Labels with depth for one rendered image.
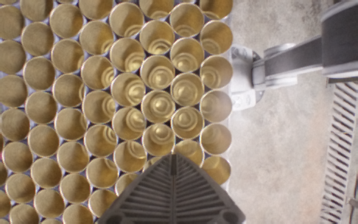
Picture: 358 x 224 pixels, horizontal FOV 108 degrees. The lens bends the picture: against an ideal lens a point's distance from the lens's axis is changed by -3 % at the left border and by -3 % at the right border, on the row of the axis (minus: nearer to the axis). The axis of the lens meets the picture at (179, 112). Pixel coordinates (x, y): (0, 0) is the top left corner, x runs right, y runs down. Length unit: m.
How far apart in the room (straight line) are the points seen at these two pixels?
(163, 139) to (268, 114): 1.54
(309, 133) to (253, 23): 1.39
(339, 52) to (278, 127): 1.37
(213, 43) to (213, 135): 0.24
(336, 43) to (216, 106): 0.39
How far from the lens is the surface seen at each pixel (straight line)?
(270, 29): 1.92
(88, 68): 0.35
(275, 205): 2.29
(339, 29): 0.61
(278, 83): 0.93
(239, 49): 1.27
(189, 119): 0.36
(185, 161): 0.17
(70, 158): 0.41
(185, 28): 0.40
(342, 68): 0.59
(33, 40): 0.45
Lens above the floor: 1.46
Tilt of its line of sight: 84 degrees down
